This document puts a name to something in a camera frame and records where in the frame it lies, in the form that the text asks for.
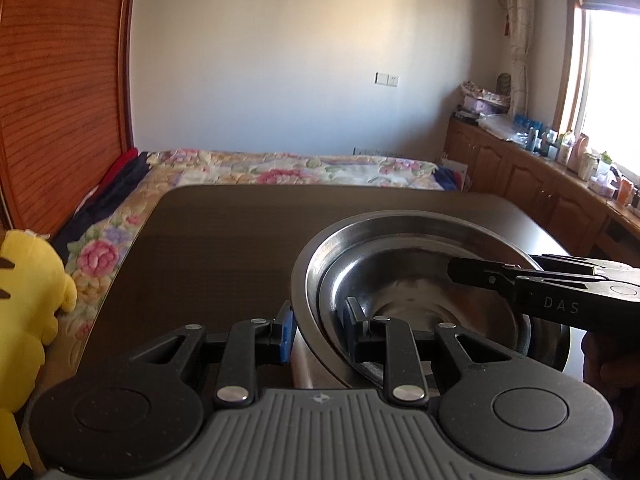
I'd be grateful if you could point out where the clear plastic bag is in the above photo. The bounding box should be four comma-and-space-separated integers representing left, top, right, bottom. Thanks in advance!
477, 114, 531, 142

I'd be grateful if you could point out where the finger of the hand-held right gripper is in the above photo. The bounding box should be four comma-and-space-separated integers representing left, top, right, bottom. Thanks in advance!
529, 254, 608, 276
447, 257, 523, 306

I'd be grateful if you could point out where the pink bottle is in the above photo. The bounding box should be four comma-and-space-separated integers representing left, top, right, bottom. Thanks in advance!
570, 132, 591, 168

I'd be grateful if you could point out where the purple box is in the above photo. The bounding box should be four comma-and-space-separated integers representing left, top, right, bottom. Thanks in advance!
462, 96, 506, 115

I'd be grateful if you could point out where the patterned beige curtain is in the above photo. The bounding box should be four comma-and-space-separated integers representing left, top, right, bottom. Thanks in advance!
500, 0, 536, 121

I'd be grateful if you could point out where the yellow plush toy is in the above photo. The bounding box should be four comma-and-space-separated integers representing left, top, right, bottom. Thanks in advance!
0, 229, 78, 471

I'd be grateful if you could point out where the wooden framed window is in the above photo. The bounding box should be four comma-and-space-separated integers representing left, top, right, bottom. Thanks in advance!
552, 0, 640, 186

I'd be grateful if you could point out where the floral blanket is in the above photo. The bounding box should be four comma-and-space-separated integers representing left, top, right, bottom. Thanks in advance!
40, 148, 446, 376

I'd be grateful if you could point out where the tissue box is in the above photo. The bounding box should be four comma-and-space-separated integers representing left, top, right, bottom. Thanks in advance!
589, 175, 618, 197

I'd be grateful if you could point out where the white bottle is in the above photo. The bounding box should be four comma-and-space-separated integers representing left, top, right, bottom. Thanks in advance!
556, 130, 575, 165

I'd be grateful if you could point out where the navy and red cloth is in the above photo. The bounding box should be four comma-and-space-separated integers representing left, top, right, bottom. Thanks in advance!
432, 165, 463, 192

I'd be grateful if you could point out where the large steel bowl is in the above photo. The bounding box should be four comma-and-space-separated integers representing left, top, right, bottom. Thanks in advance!
290, 210, 573, 391

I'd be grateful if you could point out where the floral cloth bundle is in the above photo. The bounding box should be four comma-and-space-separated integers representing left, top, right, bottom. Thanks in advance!
460, 81, 511, 101

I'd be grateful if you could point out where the person's right hand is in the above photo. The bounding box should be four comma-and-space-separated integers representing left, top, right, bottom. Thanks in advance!
580, 330, 640, 396

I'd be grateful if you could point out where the wooden cabinet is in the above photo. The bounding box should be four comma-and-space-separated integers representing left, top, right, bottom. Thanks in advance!
444, 117, 640, 261

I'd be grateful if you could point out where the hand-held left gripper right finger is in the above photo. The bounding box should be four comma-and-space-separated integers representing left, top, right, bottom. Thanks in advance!
337, 296, 526, 405

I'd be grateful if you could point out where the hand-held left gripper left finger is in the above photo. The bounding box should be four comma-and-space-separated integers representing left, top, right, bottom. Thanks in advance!
127, 302, 296, 408

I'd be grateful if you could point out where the white paper bag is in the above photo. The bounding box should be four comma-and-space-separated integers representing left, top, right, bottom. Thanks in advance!
440, 157, 471, 191

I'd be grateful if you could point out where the medium steel bowl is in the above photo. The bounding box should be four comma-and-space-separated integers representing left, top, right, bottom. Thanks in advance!
317, 220, 536, 361

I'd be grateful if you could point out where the wooden slatted headboard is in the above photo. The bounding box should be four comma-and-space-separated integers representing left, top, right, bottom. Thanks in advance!
0, 0, 141, 236

